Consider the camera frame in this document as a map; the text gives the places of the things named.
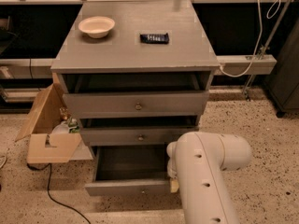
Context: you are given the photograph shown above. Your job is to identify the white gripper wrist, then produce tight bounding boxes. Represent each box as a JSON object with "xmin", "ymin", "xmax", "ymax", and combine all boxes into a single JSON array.
[{"xmin": 166, "ymin": 142, "xmax": 179, "ymax": 193}]

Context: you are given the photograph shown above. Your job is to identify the grey bottom drawer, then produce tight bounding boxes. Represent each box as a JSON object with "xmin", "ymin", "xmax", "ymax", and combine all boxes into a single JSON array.
[{"xmin": 85, "ymin": 144, "xmax": 170, "ymax": 196}]

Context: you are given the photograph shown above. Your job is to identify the grey drawer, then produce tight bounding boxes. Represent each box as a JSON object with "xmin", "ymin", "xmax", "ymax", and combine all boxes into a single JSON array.
[
  {"xmin": 85, "ymin": 144, "xmax": 170, "ymax": 196},
  {"xmin": 80, "ymin": 127, "xmax": 197, "ymax": 147},
  {"xmin": 63, "ymin": 91, "xmax": 208, "ymax": 119}
]

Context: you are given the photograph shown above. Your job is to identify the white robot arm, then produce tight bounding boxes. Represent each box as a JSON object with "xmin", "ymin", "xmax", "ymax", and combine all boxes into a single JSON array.
[{"xmin": 166, "ymin": 132, "xmax": 252, "ymax": 224}]

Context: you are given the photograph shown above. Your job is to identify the grey top drawer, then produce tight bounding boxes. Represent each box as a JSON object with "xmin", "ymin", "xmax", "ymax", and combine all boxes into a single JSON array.
[{"xmin": 63, "ymin": 91, "xmax": 208, "ymax": 119}]

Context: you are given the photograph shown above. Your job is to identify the grey middle drawer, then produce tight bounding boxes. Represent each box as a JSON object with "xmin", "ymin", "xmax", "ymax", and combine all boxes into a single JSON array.
[{"xmin": 80, "ymin": 127, "xmax": 197, "ymax": 147}]

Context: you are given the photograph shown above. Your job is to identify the grey drawer cabinet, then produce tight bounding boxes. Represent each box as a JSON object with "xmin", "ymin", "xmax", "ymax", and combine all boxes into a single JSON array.
[{"xmin": 50, "ymin": 0, "xmax": 221, "ymax": 147}]

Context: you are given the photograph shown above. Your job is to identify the open cardboard box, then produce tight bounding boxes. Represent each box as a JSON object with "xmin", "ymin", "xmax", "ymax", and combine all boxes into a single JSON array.
[{"xmin": 16, "ymin": 74, "xmax": 81, "ymax": 164}]

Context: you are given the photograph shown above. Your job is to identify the items inside cardboard box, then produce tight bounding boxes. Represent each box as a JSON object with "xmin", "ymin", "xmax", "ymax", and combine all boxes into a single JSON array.
[{"xmin": 52, "ymin": 107, "xmax": 79, "ymax": 134}]

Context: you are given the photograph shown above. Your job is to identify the dark cabinet at right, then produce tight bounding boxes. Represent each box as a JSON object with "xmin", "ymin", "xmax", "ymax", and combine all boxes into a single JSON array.
[{"xmin": 264, "ymin": 20, "xmax": 299, "ymax": 118}]

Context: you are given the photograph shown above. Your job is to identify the black snack bar wrapper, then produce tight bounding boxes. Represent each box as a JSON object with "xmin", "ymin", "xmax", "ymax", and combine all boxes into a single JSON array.
[{"xmin": 139, "ymin": 34, "xmax": 169, "ymax": 44}]

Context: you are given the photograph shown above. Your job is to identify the metal pole stand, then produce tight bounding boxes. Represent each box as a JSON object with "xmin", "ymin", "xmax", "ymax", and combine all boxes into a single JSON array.
[{"xmin": 242, "ymin": 0, "xmax": 293, "ymax": 101}]

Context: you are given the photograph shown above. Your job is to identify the black floor cable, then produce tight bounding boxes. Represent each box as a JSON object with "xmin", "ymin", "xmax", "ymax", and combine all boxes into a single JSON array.
[{"xmin": 26, "ymin": 162, "xmax": 92, "ymax": 224}]

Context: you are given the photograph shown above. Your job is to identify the white hanging cable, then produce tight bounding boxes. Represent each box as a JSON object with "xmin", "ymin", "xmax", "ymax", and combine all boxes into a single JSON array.
[{"xmin": 218, "ymin": 0, "xmax": 282, "ymax": 78}]

